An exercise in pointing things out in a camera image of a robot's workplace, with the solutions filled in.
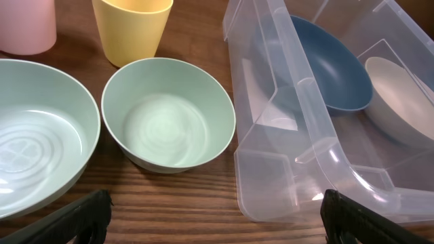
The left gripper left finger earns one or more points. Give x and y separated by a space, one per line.
82 221

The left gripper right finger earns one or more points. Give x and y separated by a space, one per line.
347 221

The green small bowl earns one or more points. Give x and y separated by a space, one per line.
167 115
50 126

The clear plastic storage container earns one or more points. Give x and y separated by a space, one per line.
291 150

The cream large bowl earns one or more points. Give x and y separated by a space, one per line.
399 107

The dark blue bowl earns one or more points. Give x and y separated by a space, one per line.
342 80

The yellow cup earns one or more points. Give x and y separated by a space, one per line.
130 30

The pink cup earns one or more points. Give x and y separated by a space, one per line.
28 27

